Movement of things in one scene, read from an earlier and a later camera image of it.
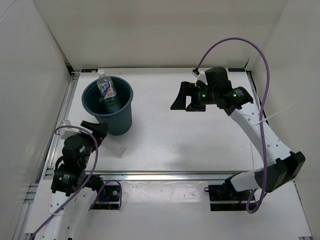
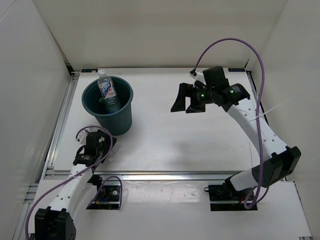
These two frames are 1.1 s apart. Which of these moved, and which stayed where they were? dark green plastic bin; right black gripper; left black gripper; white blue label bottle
Moved: left black gripper
Stayed: right black gripper; dark green plastic bin; white blue label bottle
